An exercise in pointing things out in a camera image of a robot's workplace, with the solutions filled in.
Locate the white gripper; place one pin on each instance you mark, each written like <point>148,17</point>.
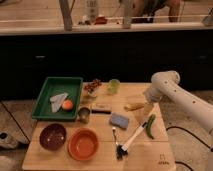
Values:
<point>147,110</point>

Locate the yellow banana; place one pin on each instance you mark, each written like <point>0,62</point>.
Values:
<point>133,106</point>

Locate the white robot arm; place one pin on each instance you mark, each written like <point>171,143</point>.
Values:
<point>167,83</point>

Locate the red orange bowl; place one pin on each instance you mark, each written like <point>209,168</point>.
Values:
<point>83,144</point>

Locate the dark purple bowl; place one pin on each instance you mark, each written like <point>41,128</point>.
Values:
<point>53,137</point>

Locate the blue sponge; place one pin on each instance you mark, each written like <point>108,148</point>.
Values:
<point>119,120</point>

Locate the metal spoon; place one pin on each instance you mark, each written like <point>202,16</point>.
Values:
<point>114,135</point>

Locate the green translucent cup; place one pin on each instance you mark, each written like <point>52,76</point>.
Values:
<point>113,86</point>

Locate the red grapes bunch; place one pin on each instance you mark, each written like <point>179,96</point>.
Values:
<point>92,86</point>

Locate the small metal cup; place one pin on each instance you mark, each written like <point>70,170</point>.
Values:
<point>84,114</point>

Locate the orange fruit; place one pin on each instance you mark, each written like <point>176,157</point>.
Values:
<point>67,105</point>

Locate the green plastic tray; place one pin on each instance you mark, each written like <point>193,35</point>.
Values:
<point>51,87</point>

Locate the grey folded cloth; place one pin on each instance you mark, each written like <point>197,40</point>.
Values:
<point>57,101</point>

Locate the person in background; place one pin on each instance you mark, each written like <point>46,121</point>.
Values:
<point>143,11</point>

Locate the white handled black brush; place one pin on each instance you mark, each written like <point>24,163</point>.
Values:
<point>122,149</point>

